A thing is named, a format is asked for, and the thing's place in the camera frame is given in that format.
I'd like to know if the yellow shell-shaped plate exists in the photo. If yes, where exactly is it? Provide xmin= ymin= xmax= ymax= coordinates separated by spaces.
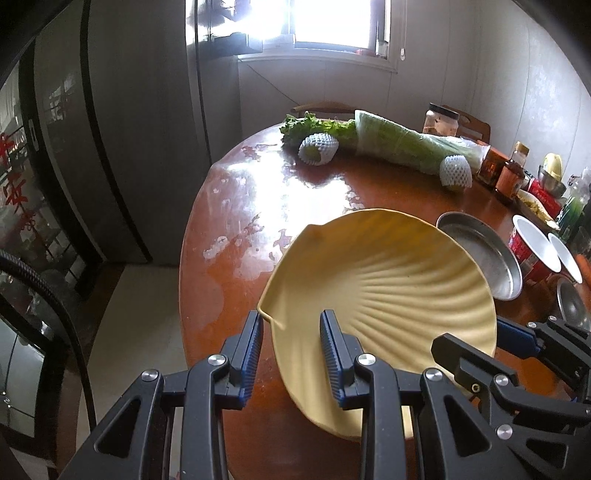
xmin=256 ymin=209 xmax=498 ymax=439

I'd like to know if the sauce bottle with orange label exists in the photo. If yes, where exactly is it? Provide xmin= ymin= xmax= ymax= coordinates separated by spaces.
xmin=495 ymin=141 xmax=531 ymax=206

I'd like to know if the red box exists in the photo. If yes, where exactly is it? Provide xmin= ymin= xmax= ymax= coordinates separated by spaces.
xmin=526 ymin=179 xmax=564 ymax=217

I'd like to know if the small steel bowl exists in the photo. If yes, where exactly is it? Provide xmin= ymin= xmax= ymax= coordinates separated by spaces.
xmin=556 ymin=281 xmax=591 ymax=333

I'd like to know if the yellow plastic object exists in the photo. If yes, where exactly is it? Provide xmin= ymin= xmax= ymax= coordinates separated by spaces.
xmin=542 ymin=153 xmax=564 ymax=182

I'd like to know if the white disposable bowl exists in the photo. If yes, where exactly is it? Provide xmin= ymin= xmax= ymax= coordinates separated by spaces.
xmin=508 ymin=215 xmax=566 ymax=284
xmin=547 ymin=233 xmax=585 ymax=284

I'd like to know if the wooden chair with curved back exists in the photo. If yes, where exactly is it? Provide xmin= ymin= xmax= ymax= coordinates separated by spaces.
xmin=292 ymin=102 xmax=356 ymax=121

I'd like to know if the round steel plate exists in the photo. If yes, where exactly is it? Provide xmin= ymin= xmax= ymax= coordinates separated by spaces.
xmin=436 ymin=211 xmax=525 ymax=301

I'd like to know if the black box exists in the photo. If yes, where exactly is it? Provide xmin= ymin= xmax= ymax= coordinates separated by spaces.
xmin=212 ymin=32 xmax=264 ymax=58

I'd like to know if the black cable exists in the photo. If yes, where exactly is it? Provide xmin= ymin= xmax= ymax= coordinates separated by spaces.
xmin=0 ymin=249 xmax=98 ymax=430

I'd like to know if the white plate of pickled vegetables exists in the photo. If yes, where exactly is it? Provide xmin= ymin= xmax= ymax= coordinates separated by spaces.
xmin=516 ymin=189 xmax=561 ymax=230

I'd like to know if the wrapped napa cabbage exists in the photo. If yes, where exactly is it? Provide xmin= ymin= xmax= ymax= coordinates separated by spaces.
xmin=355 ymin=109 xmax=491 ymax=176

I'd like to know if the red-lidded sauce jar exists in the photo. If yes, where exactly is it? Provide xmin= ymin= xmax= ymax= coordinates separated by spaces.
xmin=478 ymin=147 xmax=511 ymax=185

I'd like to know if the green lettuce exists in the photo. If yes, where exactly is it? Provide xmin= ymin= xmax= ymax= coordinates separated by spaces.
xmin=280 ymin=114 xmax=358 ymax=147

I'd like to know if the bright window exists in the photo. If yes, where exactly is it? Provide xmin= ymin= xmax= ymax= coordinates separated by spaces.
xmin=187 ymin=0 xmax=402 ymax=75

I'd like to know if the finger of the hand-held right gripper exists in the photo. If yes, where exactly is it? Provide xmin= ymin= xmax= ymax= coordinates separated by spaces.
xmin=498 ymin=318 xmax=591 ymax=393
xmin=431 ymin=333 xmax=591 ymax=480

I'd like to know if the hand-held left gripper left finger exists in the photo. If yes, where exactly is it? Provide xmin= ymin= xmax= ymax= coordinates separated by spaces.
xmin=60 ymin=310 xmax=265 ymax=480

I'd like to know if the glass jar with black lid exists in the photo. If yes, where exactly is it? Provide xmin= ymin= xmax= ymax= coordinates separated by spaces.
xmin=422 ymin=103 xmax=460 ymax=138

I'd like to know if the wooden chair with slotted back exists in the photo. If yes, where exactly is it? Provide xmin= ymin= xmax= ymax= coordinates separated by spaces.
xmin=443 ymin=105 xmax=491 ymax=144

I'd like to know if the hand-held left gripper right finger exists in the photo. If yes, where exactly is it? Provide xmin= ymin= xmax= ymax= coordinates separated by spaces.
xmin=320 ymin=309 xmax=522 ymax=480

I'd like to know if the green drink bottle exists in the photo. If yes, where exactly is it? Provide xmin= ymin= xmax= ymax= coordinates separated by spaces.
xmin=556 ymin=168 xmax=591 ymax=238

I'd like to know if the glass door with red decal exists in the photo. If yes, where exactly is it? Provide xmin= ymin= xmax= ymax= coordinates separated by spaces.
xmin=0 ymin=46 xmax=107 ymax=296

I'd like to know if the grey refrigerator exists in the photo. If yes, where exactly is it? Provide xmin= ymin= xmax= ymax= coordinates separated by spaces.
xmin=34 ymin=0 xmax=241 ymax=264

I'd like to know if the fruit in white foam net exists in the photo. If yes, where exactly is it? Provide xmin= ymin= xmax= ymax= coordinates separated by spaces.
xmin=298 ymin=133 xmax=340 ymax=166
xmin=438 ymin=155 xmax=474 ymax=191

